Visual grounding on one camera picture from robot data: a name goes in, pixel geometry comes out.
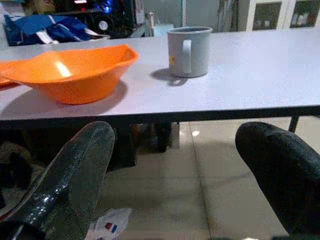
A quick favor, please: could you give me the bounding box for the orange plate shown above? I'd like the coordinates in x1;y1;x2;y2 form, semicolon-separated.
0;76;18;90

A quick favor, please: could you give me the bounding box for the black computer case with lights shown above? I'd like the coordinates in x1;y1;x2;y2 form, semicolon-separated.
54;0;146;38

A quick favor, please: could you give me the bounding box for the grey mug with handle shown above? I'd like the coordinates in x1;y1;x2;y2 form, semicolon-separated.
166;26;213;78

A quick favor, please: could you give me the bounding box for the white cabinet with glass doors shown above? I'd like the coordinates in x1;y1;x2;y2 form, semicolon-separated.
246;0;320;32

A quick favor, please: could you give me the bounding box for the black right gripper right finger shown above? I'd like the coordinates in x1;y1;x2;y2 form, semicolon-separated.
234;121;320;240

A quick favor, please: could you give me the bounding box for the blue and white bag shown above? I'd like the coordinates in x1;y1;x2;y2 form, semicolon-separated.
3;14;111;47

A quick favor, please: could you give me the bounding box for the orange plastic bowl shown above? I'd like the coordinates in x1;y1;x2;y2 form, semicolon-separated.
0;44;140;105

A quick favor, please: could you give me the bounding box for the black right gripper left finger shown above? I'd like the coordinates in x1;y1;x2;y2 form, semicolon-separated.
0;121;116;240

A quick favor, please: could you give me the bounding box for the black metal table frame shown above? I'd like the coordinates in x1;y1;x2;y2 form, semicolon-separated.
0;106;320;133

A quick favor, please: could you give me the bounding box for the crumpled white plastic wrapper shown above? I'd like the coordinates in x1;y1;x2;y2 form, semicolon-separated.
87;207;133;240

